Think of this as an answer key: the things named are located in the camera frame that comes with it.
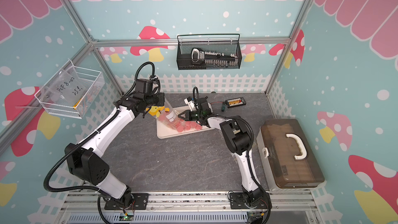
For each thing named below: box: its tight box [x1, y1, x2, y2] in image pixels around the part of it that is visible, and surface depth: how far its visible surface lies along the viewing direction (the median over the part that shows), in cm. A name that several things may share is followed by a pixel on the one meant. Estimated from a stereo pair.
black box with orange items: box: [225, 96, 247, 109], surface depth 115 cm
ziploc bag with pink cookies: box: [145, 97, 184, 133], surface depth 92 cm
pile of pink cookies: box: [175, 120, 203, 133], surface depth 101 cm
